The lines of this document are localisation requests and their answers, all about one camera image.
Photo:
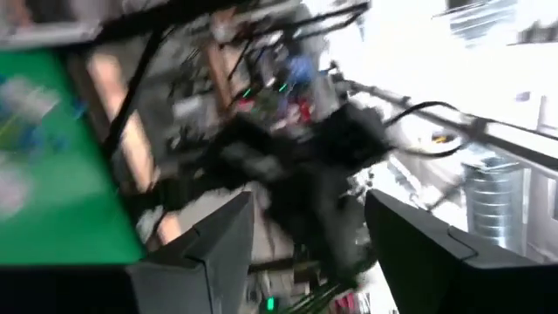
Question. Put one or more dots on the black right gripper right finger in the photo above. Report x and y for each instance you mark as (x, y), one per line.
(436, 270)

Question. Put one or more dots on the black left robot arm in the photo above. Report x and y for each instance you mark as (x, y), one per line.
(314, 196)

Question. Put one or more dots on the green table mat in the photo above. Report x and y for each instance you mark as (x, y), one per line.
(78, 209)

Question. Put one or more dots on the silver ventilation duct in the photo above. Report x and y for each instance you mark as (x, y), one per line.
(492, 205)

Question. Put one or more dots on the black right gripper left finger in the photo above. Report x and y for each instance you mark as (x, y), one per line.
(209, 261)

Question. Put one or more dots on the blue artificial flower bunch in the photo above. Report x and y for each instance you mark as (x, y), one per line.
(30, 137)

